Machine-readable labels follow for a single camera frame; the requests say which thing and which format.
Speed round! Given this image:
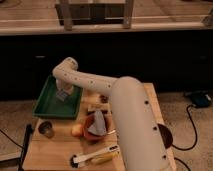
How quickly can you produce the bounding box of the dark blue object on floor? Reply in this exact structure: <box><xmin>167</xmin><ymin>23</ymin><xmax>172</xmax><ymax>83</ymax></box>
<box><xmin>185</xmin><ymin>91</ymin><xmax>211</xmax><ymax>108</ymax></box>

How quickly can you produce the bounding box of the black cable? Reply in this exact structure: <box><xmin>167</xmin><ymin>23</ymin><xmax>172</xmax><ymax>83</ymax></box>
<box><xmin>0</xmin><ymin>129</ymin><xmax>24</xmax><ymax>150</ymax></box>
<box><xmin>171</xmin><ymin>104</ymin><xmax>199</xmax><ymax>151</ymax></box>

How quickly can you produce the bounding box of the green plastic tray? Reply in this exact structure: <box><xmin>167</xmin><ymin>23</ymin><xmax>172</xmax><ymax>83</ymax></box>
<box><xmin>33</xmin><ymin>75</ymin><xmax>82</xmax><ymax>120</ymax></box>

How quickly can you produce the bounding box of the wooden chair frame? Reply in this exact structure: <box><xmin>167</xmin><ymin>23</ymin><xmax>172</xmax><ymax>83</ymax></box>
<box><xmin>55</xmin><ymin>0</ymin><xmax>134</xmax><ymax>31</ymax></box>

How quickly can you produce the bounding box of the shiny copper bowl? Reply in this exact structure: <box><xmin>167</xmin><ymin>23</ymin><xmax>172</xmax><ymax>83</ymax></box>
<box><xmin>158</xmin><ymin>124</ymin><xmax>173</xmax><ymax>149</ymax></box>

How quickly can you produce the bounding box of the black cable left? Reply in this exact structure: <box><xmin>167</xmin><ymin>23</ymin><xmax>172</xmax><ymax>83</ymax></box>
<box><xmin>0</xmin><ymin>129</ymin><xmax>24</xmax><ymax>150</ymax></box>

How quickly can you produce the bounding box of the black cable right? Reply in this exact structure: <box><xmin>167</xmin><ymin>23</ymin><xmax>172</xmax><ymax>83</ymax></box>
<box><xmin>171</xmin><ymin>104</ymin><xmax>199</xmax><ymax>151</ymax></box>

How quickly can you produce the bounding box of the grey cloth in bowl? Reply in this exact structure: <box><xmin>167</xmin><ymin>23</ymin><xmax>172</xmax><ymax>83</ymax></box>
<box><xmin>87</xmin><ymin>110</ymin><xmax>107</xmax><ymax>136</ymax></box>

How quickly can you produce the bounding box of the yellow orange toy fruit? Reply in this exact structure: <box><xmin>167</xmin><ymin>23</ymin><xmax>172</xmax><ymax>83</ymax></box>
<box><xmin>71</xmin><ymin>124</ymin><xmax>83</xmax><ymax>137</ymax></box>

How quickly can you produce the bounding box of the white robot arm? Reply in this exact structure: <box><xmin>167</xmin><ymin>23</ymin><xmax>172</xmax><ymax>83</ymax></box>
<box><xmin>52</xmin><ymin>57</ymin><xmax>172</xmax><ymax>171</ymax></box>

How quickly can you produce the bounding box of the black table side bracket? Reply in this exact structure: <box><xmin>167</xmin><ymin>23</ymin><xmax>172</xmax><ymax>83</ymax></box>
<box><xmin>18</xmin><ymin>124</ymin><xmax>33</xmax><ymax>171</ymax></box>

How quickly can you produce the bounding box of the small metal cup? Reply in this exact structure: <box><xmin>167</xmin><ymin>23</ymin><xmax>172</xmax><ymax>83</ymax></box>
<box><xmin>38</xmin><ymin>121</ymin><xmax>54</xmax><ymax>138</ymax></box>

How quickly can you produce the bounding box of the yellow corn toy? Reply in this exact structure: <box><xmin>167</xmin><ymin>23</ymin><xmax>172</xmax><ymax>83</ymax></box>
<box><xmin>91</xmin><ymin>152</ymin><xmax>118</xmax><ymax>165</ymax></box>

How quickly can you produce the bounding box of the brown grape bunch toy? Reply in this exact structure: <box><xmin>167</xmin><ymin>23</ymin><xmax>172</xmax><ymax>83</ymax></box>
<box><xmin>100</xmin><ymin>95</ymin><xmax>108</xmax><ymax>103</ymax></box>

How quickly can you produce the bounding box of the grey sponge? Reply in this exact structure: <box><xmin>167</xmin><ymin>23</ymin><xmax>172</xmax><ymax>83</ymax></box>
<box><xmin>56</xmin><ymin>91</ymin><xmax>68</xmax><ymax>102</ymax></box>

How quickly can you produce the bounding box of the red bowl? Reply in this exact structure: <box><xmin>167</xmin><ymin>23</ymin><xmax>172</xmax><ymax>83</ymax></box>
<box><xmin>83</xmin><ymin>114</ymin><xmax>111</xmax><ymax>141</ymax></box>

